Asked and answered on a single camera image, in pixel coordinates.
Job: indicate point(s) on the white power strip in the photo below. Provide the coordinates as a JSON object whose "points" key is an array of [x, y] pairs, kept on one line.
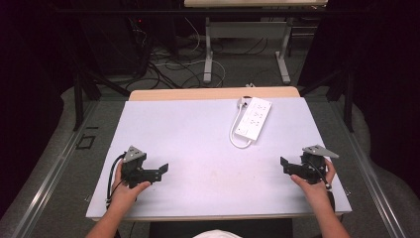
{"points": [[254, 119]]}

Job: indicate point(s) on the white power plug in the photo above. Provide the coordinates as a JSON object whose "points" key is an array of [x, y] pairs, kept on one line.
{"points": [[243, 101]]}

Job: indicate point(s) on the white table mat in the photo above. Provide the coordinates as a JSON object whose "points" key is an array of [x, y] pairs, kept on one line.
{"points": [[198, 158]]}

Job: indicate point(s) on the person's right hand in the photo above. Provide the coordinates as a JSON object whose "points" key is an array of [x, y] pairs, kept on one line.
{"points": [[317, 190]]}

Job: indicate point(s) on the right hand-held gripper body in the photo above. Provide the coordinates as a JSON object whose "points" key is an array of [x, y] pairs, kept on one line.
{"points": [[312, 165]]}

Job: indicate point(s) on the person's left hand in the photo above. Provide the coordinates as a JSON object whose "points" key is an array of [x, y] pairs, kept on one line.
{"points": [[124, 196]]}

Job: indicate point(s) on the black crossbar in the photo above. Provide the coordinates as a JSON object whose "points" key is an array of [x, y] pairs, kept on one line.
{"points": [[198, 11]]}

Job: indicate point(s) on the white desk with grey legs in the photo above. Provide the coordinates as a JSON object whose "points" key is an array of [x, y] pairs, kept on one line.
{"points": [[246, 29]]}

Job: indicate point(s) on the black metal stand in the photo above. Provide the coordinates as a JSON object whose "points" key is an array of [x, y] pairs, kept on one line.
{"points": [[346, 95], [79, 99]]}

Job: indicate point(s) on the black equipment rack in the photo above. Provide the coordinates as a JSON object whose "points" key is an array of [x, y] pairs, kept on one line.
{"points": [[112, 39]]}

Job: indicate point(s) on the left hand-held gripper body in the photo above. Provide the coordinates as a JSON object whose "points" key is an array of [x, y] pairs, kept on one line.
{"points": [[132, 162]]}

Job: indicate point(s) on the aluminium floor rail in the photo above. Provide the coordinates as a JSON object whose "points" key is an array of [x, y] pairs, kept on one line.
{"points": [[49, 178], [369, 172]]}

